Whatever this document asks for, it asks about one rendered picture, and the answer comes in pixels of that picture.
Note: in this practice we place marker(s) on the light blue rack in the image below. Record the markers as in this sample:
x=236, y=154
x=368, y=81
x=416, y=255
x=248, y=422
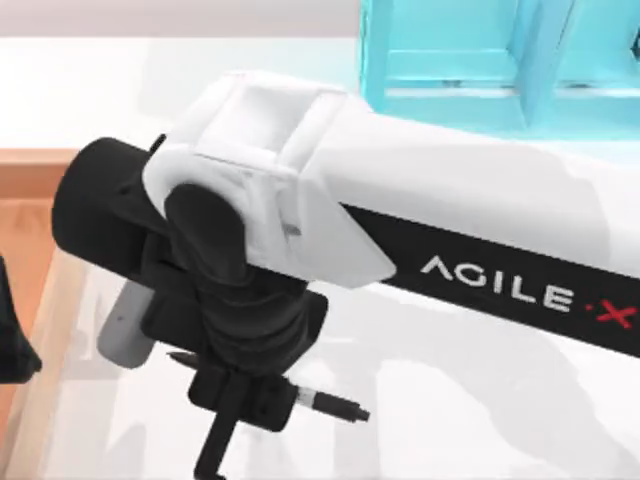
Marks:
x=450, y=65

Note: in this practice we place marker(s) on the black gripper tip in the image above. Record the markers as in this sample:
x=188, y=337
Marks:
x=12, y=345

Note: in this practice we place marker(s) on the wooden box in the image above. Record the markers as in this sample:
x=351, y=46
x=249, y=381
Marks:
x=25, y=220

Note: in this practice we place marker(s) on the pale grey rounded box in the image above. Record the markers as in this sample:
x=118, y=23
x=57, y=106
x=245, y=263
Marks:
x=125, y=330

